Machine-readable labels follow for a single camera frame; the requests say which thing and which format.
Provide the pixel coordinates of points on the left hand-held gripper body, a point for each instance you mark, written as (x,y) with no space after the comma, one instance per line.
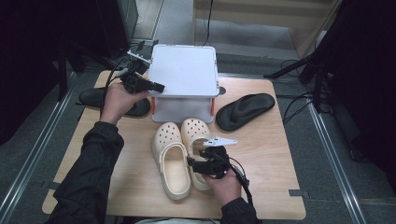
(134,81)

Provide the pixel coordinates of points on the round table grommet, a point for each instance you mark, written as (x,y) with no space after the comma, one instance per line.
(222,90)

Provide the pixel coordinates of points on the black plug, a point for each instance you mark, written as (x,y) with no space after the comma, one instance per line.
(155,42)
(140,45)

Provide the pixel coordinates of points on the black flip-flop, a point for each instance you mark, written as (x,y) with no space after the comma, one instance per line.
(91,98)
(246,109)

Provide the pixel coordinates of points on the white shoe rack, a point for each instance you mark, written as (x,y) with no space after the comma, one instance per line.
(183,70)

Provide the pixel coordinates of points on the black curtain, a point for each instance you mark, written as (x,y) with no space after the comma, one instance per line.
(367,77)
(25,62)

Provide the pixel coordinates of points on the person's right hand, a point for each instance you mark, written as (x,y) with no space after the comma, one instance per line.
(225,188)

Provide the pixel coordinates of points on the metal floor rail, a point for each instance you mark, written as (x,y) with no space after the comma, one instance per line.
(46,129)
(331,155)

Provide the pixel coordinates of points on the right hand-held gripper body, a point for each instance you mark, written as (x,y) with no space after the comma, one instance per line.
(218,161)

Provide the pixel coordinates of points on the black metal stand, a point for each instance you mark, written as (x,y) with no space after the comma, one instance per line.
(63,71)

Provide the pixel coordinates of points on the black tripod stand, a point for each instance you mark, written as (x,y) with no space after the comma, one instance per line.
(317,77)

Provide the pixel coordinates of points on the person's left hand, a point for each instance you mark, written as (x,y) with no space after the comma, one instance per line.
(116,102)

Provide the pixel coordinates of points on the grey tape strip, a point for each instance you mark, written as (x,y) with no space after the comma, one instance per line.
(49,185)

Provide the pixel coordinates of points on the light wooden platform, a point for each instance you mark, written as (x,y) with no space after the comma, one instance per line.
(249,12)

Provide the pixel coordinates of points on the cream clog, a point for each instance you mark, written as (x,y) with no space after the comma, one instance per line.
(194,130)
(174,174)

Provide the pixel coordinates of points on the dark cabinet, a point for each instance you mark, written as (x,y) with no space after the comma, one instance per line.
(120,25)

